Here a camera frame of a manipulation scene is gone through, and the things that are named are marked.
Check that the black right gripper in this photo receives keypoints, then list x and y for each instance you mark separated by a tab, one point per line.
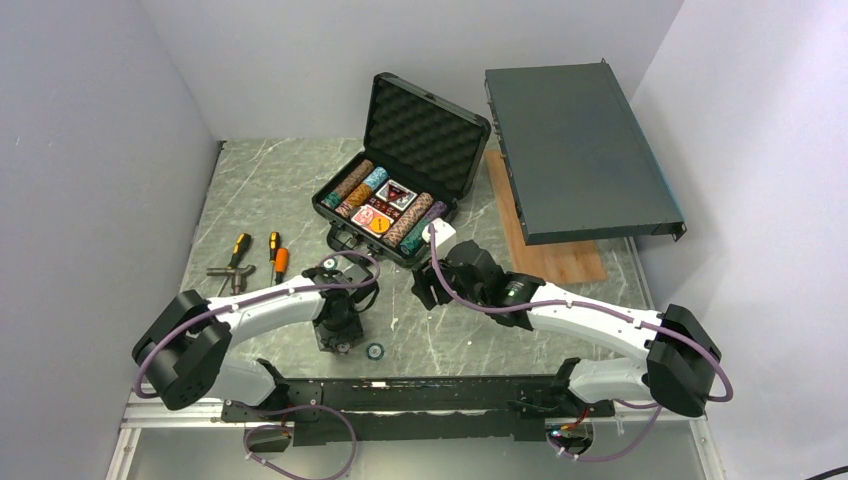
425	277

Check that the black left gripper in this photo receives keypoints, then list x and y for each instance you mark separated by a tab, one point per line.
352	331

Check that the yellow big blind button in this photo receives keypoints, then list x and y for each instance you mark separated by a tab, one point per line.
380	225

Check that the red black all-in triangle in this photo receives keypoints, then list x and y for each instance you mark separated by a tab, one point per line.
396	195

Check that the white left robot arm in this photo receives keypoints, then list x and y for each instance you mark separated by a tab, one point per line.
184	355

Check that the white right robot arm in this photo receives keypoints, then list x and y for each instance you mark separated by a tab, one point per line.
665	358

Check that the black poker set case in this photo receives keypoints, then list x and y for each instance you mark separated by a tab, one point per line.
424	142

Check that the green chip stack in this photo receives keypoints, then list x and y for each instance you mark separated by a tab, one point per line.
412	241

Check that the brown blue chip row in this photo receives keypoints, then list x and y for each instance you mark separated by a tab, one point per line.
401	227

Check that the purple chip stack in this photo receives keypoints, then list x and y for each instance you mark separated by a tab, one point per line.
436	211

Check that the red playing card deck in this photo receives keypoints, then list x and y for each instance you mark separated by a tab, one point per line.
362	217

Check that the blue playing card deck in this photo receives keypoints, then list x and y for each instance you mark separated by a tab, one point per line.
379	196

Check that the red die in case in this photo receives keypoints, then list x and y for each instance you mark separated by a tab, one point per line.
384	208

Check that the orange yellow chip stack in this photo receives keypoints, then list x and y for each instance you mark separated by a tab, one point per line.
354	200

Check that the grey metal pipe fitting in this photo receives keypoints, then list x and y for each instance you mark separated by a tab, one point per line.
233	278

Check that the light blue chip stack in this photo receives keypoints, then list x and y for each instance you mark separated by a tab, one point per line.
376	178

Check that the brown grey chip row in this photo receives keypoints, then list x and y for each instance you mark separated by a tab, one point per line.
348	184

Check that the wooden board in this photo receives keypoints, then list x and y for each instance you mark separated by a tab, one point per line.
561	263

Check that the dark teal rack server box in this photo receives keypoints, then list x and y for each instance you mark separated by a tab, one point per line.
579	165

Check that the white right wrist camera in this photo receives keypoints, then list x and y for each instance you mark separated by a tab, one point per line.
439	233

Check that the orange black handled screwdriver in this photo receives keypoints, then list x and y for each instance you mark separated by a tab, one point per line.
278	258

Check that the black yellow handled screwdriver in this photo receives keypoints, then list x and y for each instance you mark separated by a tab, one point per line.
240	249

